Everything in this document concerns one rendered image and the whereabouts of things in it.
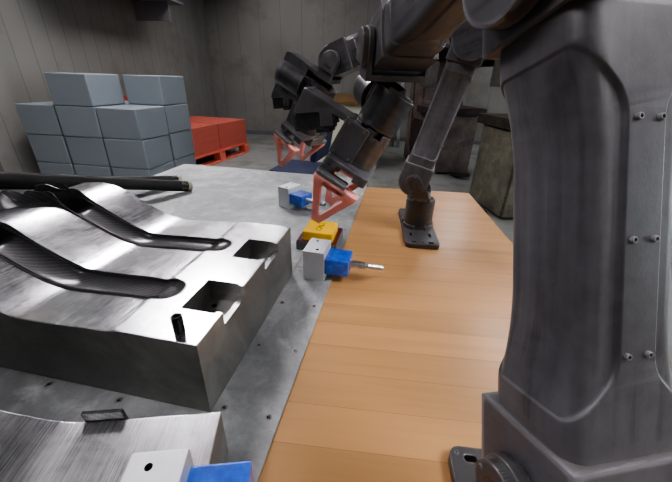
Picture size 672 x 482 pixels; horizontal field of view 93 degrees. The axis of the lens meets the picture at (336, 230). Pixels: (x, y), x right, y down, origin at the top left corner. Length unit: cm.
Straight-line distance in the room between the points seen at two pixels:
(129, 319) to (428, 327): 36
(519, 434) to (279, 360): 28
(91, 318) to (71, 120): 313
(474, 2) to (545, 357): 18
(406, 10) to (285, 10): 676
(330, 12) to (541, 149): 681
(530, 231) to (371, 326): 31
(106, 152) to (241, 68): 440
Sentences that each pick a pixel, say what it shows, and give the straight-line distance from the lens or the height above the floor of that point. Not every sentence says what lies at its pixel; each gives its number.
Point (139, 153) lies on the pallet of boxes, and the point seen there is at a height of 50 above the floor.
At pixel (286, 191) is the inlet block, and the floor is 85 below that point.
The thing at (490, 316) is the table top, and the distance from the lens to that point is 54.
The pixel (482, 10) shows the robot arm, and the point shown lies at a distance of 20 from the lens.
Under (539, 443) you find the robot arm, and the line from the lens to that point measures 21.
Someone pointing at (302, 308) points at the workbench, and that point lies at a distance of 49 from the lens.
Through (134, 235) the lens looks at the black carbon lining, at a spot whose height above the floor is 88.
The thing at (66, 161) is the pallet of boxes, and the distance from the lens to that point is 367.
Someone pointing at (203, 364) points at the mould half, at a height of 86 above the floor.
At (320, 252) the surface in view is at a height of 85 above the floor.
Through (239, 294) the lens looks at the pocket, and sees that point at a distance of 40.
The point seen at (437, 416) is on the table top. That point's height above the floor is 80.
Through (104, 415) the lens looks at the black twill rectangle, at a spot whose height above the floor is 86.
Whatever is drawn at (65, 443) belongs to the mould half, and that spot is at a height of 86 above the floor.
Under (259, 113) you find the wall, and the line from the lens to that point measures 722.
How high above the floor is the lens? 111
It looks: 25 degrees down
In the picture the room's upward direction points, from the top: 2 degrees clockwise
